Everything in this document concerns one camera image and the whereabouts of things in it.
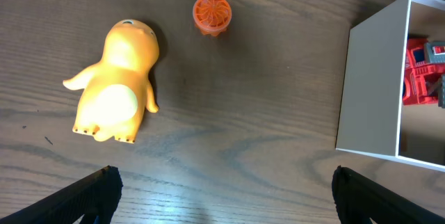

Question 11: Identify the orange round cap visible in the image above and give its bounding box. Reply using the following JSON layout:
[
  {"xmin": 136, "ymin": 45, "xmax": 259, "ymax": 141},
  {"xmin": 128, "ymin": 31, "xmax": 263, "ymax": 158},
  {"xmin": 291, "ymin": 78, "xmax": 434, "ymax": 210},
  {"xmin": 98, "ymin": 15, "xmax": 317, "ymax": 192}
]
[{"xmin": 193, "ymin": 0, "xmax": 232, "ymax": 37}]

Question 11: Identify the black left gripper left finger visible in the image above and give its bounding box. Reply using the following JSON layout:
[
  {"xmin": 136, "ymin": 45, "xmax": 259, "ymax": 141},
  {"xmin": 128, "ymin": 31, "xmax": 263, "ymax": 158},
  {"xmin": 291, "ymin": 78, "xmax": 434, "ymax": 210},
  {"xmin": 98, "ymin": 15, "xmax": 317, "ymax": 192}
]
[{"xmin": 1, "ymin": 166, "xmax": 123, "ymax": 224}]

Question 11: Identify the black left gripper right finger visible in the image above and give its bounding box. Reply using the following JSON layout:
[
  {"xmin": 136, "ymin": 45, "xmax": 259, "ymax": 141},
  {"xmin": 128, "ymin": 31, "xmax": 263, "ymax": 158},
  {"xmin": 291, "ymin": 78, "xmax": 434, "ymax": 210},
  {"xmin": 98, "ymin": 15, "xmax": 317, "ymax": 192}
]
[{"xmin": 332, "ymin": 166, "xmax": 444, "ymax": 224}]

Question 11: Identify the white cardboard box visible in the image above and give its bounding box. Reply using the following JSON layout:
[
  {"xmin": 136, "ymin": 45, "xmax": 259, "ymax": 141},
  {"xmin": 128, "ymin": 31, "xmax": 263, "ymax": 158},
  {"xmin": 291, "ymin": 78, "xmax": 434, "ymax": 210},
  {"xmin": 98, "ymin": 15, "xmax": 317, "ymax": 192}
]
[{"xmin": 336, "ymin": 0, "xmax": 444, "ymax": 171}]

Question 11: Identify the red toy truck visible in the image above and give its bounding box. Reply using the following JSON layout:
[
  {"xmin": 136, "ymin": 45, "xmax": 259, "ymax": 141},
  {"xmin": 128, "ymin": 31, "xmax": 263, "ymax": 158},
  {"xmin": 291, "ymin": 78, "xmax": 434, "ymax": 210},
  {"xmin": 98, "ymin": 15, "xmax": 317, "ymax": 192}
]
[{"xmin": 402, "ymin": 38, "xmax": 444, "ymax": 109}]

